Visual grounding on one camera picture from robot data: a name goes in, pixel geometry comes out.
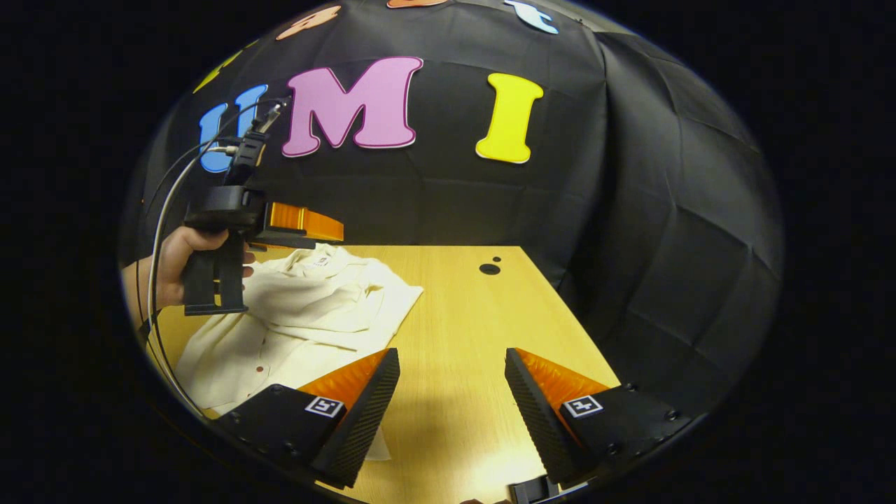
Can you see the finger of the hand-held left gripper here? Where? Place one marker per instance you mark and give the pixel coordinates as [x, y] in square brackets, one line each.
[308, 222]

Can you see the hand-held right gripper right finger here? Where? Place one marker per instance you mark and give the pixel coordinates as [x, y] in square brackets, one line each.
[535, 420]

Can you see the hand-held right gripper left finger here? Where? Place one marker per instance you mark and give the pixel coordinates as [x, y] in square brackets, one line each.
[364, 420]

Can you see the cream button shirt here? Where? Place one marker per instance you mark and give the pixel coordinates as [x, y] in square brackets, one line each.
[315, 308]

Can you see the black table grommet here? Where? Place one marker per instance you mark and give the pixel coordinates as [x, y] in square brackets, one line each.
[489, 269]

